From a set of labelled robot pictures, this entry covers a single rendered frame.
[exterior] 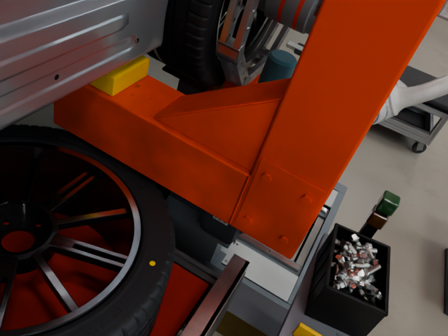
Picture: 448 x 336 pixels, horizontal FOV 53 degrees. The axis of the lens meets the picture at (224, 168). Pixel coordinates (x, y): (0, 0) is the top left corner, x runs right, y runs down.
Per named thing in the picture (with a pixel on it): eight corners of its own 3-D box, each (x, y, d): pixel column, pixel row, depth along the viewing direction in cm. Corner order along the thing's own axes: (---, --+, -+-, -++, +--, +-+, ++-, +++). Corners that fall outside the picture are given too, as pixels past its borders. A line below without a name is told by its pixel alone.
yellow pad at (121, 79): (102, 52, 113) (104, 34, 110) (147, 76, 111) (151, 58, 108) (63, 70, 103) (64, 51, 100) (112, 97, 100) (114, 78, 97)
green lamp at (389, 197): (377, 200, 108) (385, 189, 106) (393, 208, 107) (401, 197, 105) (375, 209, 105) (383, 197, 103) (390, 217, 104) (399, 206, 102)
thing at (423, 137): (351, 128, 255) (379, 77, 234) (359, 101, 283) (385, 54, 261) (421, 159, 250) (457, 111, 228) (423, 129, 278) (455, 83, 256)
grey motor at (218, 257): (146, 187, 166) (162, 112, 144) (243, 245, 158) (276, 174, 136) (115, 215, 153) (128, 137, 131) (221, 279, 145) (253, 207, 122)
